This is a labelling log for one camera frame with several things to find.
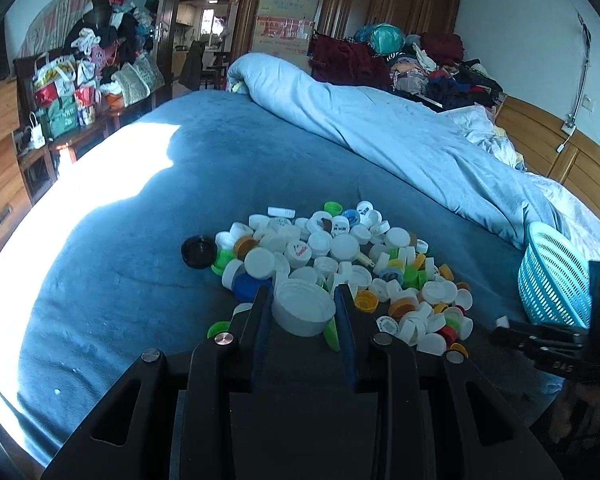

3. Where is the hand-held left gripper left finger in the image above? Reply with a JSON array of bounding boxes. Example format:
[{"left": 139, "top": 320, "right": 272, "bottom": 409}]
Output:
[{"left": 40, "top": 284, "right": 275, "bottom": 480}]

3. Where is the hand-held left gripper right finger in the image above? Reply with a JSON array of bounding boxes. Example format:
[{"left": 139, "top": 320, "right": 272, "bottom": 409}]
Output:
[{"left": 333, "top": 283, "right": 565, "bottom": 480}]

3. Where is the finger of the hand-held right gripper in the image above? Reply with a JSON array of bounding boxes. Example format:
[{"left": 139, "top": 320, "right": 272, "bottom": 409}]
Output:
[
  {"left": 489, "top": 326, "right": 589, "bottom": 359},
  {"left": 506, "top": 323, "right": 589, "bottom": 343}
]

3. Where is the white ribbed jar lid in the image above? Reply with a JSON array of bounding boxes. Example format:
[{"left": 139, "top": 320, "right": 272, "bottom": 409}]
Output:
[{"left": 271, "top": 280, "right": 337, "bottom": 337}]

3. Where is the blue plastic basket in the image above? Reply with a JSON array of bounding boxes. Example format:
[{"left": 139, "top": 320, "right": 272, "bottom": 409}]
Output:
[{"left": 517, "top": 221, "right": 594, "bottom": 330}]

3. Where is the large pile of bottle caps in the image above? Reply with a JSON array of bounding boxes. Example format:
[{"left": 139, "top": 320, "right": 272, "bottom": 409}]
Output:
[{"left": 207, "top": 201, "right": 476, "bottom": 358}]

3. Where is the person's right hand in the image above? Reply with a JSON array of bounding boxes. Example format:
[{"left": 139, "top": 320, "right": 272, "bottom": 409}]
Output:
[{"left": 549, "top": 384, "right": 600, "bottom": 455}]

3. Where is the black jar lid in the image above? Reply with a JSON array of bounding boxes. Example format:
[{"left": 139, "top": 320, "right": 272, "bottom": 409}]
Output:
[{"left": 181, "top": 235, "right": 218, "bottom": 270}]

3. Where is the blue bed sheet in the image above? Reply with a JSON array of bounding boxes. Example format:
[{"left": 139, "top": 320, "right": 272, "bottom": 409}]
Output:
[{"left": 0, "top": 91, "right": 571, "bottom": 466}]

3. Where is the wooden headboard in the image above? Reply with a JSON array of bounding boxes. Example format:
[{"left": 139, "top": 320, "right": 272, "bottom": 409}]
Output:
[{"left": 495, "top": 95, "right": 600, "bottom": 228}]

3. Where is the light blue quilt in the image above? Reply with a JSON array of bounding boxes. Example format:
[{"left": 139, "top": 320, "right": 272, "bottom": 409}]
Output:
[{"left": 226, "top": 52, "right": 581, "bottom": 251}]

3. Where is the white quilt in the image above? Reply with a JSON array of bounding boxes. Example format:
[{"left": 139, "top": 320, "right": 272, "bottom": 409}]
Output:
[{"left": 442, "top": 105, "right": 600, "bottom": 261}]

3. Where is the dark red cloth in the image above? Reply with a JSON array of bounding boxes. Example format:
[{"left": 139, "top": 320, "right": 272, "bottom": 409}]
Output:
[{"left": 310, "top": 34, "right": 397, "bottom": 92}]

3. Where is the dark chair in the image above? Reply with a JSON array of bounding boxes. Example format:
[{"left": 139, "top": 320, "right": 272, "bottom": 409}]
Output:
[{"left": 179, "top": 40, "right": 231, "bottom": 92}]

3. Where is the pile of clothes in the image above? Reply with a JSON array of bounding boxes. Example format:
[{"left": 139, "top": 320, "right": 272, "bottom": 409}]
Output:
[{"left": 390, "top": 32, "right": 506, "bottom": 111}]

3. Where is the green plastic bag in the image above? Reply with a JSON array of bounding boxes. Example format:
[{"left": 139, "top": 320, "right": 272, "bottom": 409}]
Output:
[{"left": 364, "top": 22, "right": 407, "bottom": 57}]

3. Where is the small white paper bag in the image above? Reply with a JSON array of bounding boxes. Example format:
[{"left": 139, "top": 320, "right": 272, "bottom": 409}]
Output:
[{"left": 27, "top": 112, "right": 47, "bottom": 150}]

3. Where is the wooden dresser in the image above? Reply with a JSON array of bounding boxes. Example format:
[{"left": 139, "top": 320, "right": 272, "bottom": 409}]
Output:
[{"left": 0, "top": 79, "right": 34, "bottom": 283}]

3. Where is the cardboard box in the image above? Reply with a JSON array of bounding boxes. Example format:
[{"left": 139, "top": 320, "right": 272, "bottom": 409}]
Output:
[{"left": 253, "top": 0, "right": 320, "bottom": 61}]

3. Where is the heap of bags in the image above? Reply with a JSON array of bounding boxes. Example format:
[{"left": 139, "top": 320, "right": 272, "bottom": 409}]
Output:
[{"left": 15, "top": 0, "right": 167, "bottom": 133}]

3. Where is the wooden door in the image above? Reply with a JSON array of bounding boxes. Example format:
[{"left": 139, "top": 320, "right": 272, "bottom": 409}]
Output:
[{"left": 152, "top": 0, "right": 182, "bottom": 101}]

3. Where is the grey wall pipe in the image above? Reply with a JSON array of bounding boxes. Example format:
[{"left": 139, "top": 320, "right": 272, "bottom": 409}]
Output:
[{"left": 562, "top": 5, "right": 593, "bottom": 128}]

